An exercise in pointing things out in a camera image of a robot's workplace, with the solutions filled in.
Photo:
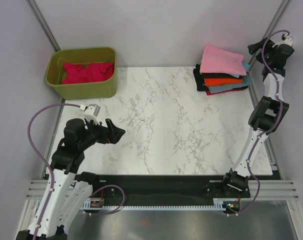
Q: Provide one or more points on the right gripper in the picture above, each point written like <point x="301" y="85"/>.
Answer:
<point x="254" y="48"/>

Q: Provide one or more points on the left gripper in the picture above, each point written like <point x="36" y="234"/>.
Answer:
<point x="106" y="137"/>

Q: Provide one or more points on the pink t shirt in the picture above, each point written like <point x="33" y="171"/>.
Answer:
<point x="216" y="60"/>

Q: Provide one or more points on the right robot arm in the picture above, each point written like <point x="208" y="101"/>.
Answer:
<point x="268" y="113"/>

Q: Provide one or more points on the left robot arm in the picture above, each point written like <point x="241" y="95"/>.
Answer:
<point x="66" y="190"/>

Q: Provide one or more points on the teal folded t shirt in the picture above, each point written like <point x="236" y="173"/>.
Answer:
<point x="245" y="66"/>

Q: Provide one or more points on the grey folded t shirt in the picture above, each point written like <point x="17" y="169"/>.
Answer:
<point x="245" y="79"/>

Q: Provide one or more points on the black folded t shirt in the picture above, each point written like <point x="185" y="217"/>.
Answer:
<point x="219" y="75"/>
<point x="201" y="87"/>

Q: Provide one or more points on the orange folded t shirt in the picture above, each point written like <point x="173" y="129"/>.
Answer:
<point x="211" y="82"/>

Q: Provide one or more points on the crimson folded t shirt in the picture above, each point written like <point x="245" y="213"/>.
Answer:
<point x="209" y="93"/>

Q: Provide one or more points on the black bottom folded t shirt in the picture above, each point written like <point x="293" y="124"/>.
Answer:
<point x="201" y="87"/>

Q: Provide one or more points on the olive green plastic bin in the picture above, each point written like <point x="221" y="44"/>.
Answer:
<point x="55" y="73"/>

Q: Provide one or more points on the red t shirt in bin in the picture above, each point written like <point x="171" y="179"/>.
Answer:
<point x="91" y="73"/>

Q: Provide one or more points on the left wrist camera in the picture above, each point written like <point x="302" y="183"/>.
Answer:
<point x="90" y="113"/>

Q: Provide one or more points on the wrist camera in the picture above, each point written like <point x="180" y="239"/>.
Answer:
<point x="285" y="40"/>
<point x="90" y="113"/>

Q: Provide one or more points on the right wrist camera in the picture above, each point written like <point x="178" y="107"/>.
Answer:
<point x="285" y="40"/>

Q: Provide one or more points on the right aluminium frame post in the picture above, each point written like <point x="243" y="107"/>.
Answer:
<point x="275" y="20"/>

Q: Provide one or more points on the aluminium frame post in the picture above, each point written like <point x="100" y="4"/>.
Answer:
<point x="43" y="24"/>
<point x="275" y="20"/>

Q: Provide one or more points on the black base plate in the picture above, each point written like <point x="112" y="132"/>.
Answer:
<point x="156" y="189"/>

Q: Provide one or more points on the white slotted cable duct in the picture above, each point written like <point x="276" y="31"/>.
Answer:
<point x="208" y="205"/>

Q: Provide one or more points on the left aluminium frame post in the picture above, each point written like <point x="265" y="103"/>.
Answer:
<point x="43" y="24"/>

